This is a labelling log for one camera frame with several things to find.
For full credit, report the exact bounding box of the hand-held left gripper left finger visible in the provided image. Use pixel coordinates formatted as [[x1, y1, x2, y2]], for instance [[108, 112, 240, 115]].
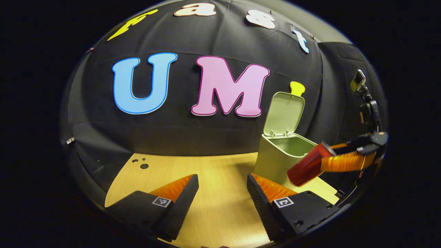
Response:
[[105, 174, 199, 241]]

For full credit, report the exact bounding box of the pale green desktop garbage bin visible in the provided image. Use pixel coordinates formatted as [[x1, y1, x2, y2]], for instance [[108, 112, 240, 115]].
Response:
[[253, 92, 319, 185]]

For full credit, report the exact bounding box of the black backdrop cloth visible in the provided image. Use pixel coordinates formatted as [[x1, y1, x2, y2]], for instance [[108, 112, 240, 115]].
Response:
[[65, 0, 388, 204]]

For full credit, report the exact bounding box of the red pop can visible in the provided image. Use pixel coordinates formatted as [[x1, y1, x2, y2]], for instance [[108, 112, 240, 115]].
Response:
[[287, 142, 337, 187]]

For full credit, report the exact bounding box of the wooden desktop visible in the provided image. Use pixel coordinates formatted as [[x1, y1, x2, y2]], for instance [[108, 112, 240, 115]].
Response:
[[104, 152, 340, 248]]

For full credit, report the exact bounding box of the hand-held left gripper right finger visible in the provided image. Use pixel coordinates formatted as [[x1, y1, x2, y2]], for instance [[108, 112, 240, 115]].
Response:
[[247, 173, 341, 241]]

